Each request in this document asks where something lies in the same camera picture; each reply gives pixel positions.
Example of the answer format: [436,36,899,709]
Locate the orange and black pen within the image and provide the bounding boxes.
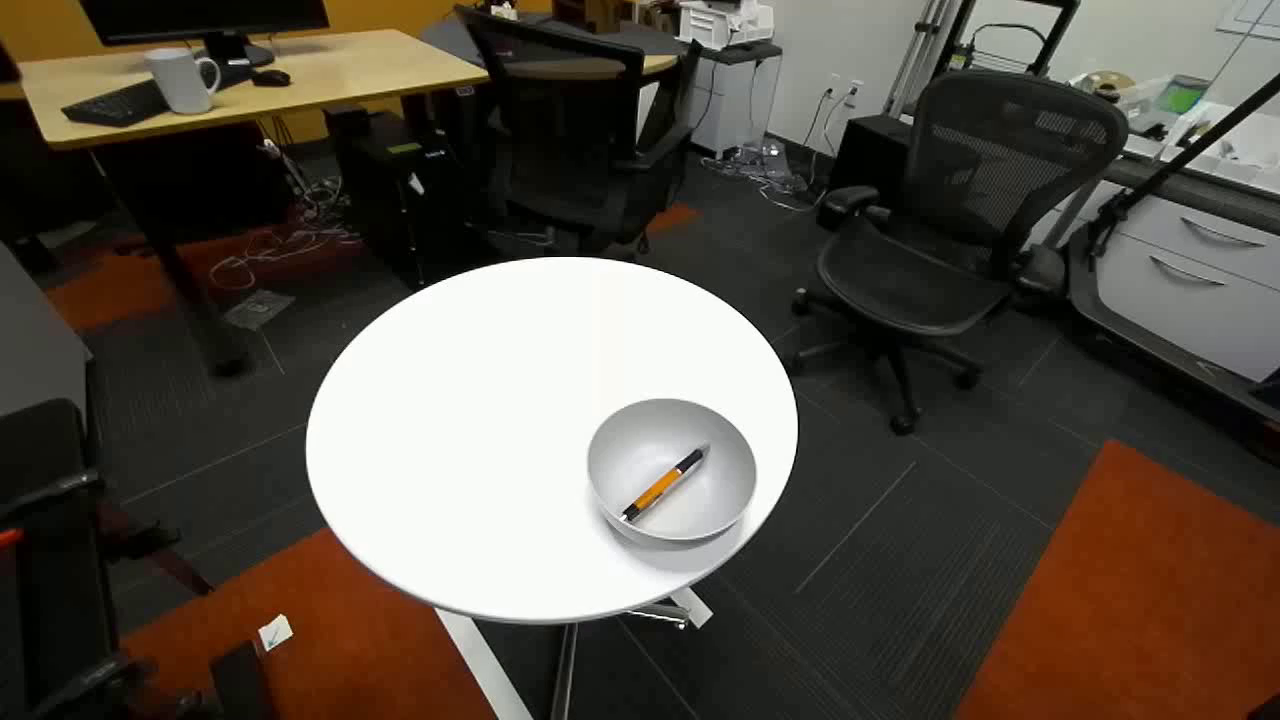
[619,445,714,526]

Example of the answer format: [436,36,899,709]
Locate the grey bowl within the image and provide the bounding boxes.
[583,396,762,548]

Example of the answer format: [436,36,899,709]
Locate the black padded office chair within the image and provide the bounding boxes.
[456,4,706,260]

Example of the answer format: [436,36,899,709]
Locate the white storage cabinet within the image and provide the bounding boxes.
[686,49,784,163]

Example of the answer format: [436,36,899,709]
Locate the black mesh office chair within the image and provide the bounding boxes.
[784,68,1131,438]

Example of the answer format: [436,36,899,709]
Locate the black computer tower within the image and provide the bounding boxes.
[325,105,447,276]

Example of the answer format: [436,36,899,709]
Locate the white printer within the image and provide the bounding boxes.
[676,0,779,56]

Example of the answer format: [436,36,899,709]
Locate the grey floor power box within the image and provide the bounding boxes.
[222,285,299,336]

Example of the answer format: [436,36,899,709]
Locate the light wooden desk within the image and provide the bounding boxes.
[13,30,491,380]

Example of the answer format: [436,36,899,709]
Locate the white mug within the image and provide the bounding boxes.
[146,46,223,117]

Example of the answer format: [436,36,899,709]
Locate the white drawer cabinet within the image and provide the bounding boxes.
[1091,191,1280,388]

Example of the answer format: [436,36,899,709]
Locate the black computer monitor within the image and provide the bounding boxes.
[75,0,332,72]

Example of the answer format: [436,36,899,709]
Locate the black slanted stand pole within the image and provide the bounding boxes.
[1086,72,1280,260]

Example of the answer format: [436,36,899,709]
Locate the black keyboard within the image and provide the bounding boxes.
[60,78,172,131]

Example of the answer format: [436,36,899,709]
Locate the grey side cabinet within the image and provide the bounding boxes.
[0,245,97,445]

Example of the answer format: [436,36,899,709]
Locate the green screen device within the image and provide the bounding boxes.
[1154,72,1216,121]

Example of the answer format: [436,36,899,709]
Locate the black chair with armrest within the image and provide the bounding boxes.
[0,396,146,720]

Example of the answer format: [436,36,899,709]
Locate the black box by wall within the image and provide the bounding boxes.
[837,114,921,209]

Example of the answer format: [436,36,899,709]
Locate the white table pedestal base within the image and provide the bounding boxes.
[434,583,715,720]

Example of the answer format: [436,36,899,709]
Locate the tangled floor cables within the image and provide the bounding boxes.
[198,214,370,299]

